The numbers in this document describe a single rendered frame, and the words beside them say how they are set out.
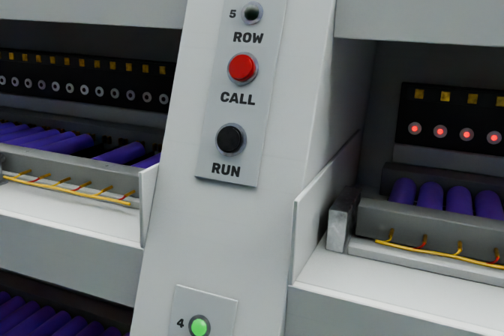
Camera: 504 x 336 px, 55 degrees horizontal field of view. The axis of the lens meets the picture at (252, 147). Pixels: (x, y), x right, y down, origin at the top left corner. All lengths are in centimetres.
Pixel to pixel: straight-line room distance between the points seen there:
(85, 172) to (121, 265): 10
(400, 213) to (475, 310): 8
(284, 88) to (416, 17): 8
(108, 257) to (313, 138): 15
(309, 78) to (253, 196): 8
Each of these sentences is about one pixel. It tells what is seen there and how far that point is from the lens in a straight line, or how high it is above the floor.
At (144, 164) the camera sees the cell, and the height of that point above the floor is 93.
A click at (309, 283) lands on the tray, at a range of 28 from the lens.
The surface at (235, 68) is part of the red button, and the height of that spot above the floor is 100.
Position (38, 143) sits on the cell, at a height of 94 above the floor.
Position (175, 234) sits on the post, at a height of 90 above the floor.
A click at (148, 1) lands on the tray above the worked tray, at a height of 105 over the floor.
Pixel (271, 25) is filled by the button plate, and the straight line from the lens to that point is 29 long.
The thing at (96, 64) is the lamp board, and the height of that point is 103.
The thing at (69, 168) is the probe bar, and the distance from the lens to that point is 41.
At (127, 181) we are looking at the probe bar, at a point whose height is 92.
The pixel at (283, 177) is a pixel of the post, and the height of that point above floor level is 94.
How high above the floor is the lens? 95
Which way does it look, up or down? 3 degrees up
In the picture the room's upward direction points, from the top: 9 degrees clockwise
